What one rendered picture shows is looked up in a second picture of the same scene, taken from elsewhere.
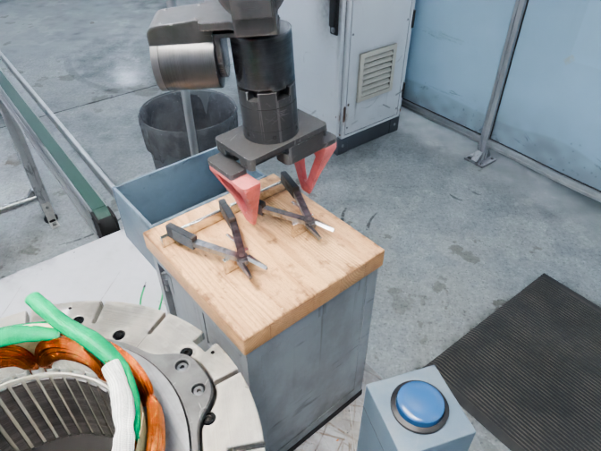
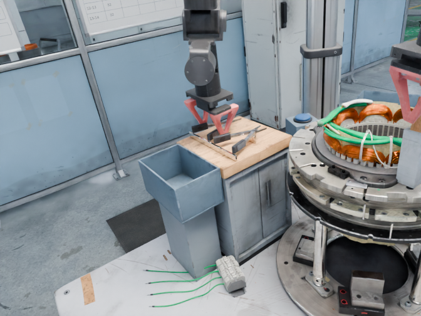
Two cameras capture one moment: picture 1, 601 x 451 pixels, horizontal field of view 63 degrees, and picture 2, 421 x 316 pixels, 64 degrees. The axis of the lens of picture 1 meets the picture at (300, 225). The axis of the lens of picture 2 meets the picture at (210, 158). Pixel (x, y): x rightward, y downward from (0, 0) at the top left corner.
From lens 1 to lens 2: 0.84 m
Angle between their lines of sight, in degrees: 66
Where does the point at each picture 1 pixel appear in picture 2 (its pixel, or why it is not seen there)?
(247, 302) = (272, 136)
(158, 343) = (309, 135)
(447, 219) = (36, 256)
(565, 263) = (103, 210)
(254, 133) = (218, 89)
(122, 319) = (299, 144)
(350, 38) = not seen: outside the picture
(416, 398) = (302, 116)
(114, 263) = not seen: outside the picture
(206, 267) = (250, 148)
